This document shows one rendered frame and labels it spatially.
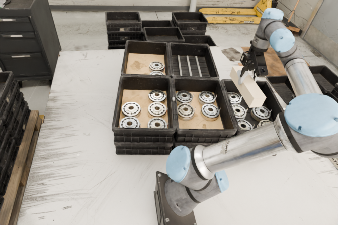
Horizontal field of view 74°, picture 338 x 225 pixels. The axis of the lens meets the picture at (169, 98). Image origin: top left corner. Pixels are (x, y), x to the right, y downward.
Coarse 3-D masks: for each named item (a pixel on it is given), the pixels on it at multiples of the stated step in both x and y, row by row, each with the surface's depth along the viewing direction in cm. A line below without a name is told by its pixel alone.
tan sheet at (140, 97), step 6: (126, 90) 136; (132, 90) 137; (138, 90) 137; (144, 90) 138; (150, 90) 138; (126, 96) 133; (132, 96) 133; (138, 96) 133; (144, 96) 134; (126, 102) 129; (138, 102) 130; (144, 102) 130; (144, 108) 127; (120, 114) 122; (144, 114) 124; (120, 120) 119; (144, 120) 121; (144, 126) 118
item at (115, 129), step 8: (120, 80) 127; (120, 88) 122; (112, 128) 103; (120, 128) 103; (128, 128) 104; (136, 128) 104; (144, 128) 104; (152, 128) 105; (160, 128) 105; (168, 128) 106
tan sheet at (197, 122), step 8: (192, 104) 133; (200, 104) 133; (216, 104) 135; (192, 120) 124; (200, 120) 125; (216, 120) 126; (184, 128) 119; (192, 128) 120; (200, 128) 120; (208, 128) 121; (216, 128) 121
